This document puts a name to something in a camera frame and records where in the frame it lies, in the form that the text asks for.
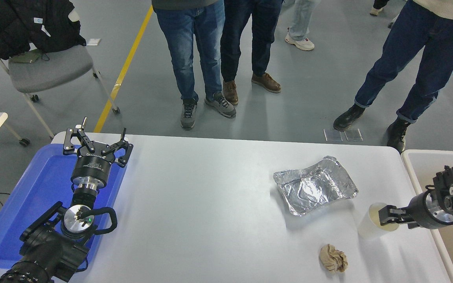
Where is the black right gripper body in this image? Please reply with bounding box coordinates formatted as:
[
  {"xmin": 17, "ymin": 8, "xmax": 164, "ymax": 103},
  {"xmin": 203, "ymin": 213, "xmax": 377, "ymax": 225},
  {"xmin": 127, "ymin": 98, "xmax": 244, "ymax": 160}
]
[{"xmin": 407, "ymin": 191, "xmax": 434, "ymax": 230}]

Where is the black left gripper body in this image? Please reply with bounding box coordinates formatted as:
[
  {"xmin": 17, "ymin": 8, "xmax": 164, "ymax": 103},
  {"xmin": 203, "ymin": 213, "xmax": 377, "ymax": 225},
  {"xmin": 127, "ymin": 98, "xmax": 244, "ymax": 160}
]
[{"xmin": 70, "ymin": 142, "xmax": 113, "ymax": 188}]

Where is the white paper cup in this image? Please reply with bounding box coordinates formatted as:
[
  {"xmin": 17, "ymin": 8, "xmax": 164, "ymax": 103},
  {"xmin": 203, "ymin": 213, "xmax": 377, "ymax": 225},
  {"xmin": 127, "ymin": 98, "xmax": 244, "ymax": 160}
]
[{"xmin": 357, "ymin": 202, "xmax": 400, "ymax": 241}]

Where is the large pale bin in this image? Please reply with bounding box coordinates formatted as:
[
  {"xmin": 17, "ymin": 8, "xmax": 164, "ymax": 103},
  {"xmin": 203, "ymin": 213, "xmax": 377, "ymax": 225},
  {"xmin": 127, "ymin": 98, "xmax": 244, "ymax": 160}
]
[{"xmin": 401, "ymin": 149, "xmax": 453, "ymax": 283}]

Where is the blue plastic tray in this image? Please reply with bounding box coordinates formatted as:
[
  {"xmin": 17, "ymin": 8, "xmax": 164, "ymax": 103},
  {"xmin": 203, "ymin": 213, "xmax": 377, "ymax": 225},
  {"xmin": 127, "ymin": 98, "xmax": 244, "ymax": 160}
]
[{"xmin": 0, "ymin": 143, "xmax": 129, "ymax": 272}]

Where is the crumpled tan paper ball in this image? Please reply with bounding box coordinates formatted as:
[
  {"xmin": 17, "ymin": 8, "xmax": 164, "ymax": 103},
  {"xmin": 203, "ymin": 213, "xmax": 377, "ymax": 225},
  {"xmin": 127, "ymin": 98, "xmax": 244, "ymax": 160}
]
[{"xmin": 319, "ymin": 244, "xmax": 348, "ymax": 273}]

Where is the crumpled silver foil tray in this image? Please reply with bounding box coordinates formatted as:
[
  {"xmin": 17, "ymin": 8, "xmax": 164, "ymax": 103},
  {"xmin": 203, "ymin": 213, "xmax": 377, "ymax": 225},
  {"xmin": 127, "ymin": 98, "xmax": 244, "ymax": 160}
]
[{"xmin": 273, "ymin": 156, "xmax": 359, "ymax": 217}]

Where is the clear floor plate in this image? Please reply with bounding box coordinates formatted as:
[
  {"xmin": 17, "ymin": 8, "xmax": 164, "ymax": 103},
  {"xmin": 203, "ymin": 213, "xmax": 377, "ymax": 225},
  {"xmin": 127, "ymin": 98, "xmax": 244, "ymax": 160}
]
[
  {"xmin": 324, "ymin": 128, "xmax": 343, "ymax": 142},
  {"xmin": 344, "ymin": 128, "xmax": 363, "ymax": 142}
]

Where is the olive pouch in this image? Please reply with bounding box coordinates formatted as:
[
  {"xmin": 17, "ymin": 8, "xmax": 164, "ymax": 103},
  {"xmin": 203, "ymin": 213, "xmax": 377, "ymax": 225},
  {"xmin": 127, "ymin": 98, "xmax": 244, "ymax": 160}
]
[{"xmin": 12, "ymin": 51, "xmax": 44, "ymax": 64}]

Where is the person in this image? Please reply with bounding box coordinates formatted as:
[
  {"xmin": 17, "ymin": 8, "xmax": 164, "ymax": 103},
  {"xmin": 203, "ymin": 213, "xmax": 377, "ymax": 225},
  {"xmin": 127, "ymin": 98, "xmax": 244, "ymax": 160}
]
[
  {"xmin": 151, "ymin": 0, "xmax": 237, "ymax": 131},
  {"xmin": 285, "ymin": 0, "xmax": 322, "ymax": 51},
  {"xmin": 370, "ymin": 0, "xmax": 390, "ymax": 17},
  {"xmin": 333, "ymin": 0, "xmax": 453, "ymax": 154},
  {"xmin": 219, "ymin": 0, "xmax": 284, "ymax": 106}
]

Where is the black padded jacket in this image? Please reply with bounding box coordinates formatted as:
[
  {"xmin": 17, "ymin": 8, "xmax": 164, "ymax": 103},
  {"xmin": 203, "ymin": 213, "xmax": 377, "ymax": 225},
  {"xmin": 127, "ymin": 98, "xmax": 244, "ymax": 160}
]
[{"xmin": 0, "ymin": 0, "xmax": 87, "ymax": 60}]

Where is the white frame leg with caster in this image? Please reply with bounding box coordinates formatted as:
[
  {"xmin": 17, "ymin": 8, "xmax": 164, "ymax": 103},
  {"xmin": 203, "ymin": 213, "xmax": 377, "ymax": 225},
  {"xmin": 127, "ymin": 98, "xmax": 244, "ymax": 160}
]
[{"xmin": 0, "ymin": 92, "xmax": 31, "ymax": 147}]

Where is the grey seat white frame chair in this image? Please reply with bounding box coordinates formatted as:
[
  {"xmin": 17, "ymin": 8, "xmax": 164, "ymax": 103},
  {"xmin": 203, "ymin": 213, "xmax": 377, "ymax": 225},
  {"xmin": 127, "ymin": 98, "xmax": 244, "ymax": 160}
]
[{"xmin": 0, "ymin": 41, "xmax": 121, "ymax": 140}]

